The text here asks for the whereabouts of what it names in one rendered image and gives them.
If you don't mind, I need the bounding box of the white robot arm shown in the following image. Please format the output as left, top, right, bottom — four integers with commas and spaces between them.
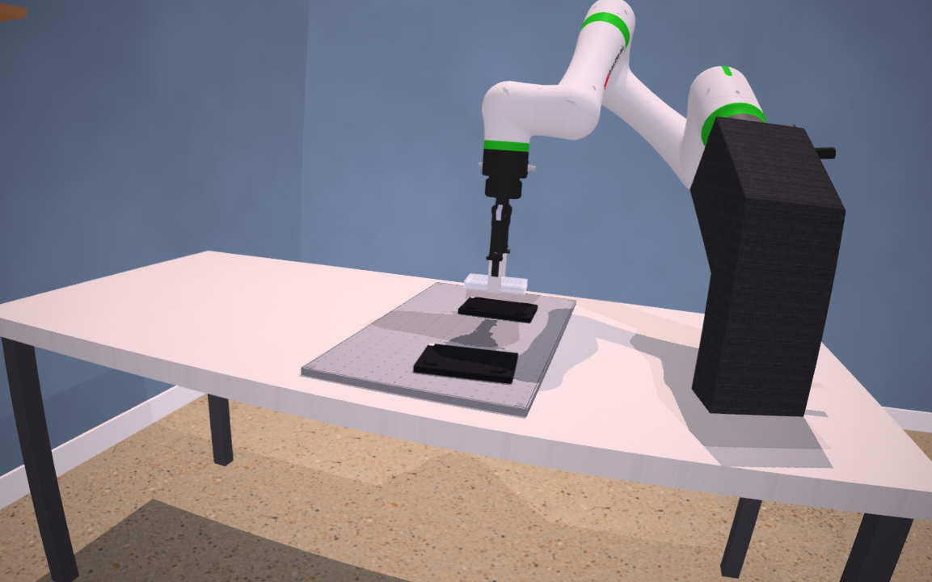
479, 0, 767, 189

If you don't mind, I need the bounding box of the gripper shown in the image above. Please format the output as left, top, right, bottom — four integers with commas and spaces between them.
485, 179, 522, 293

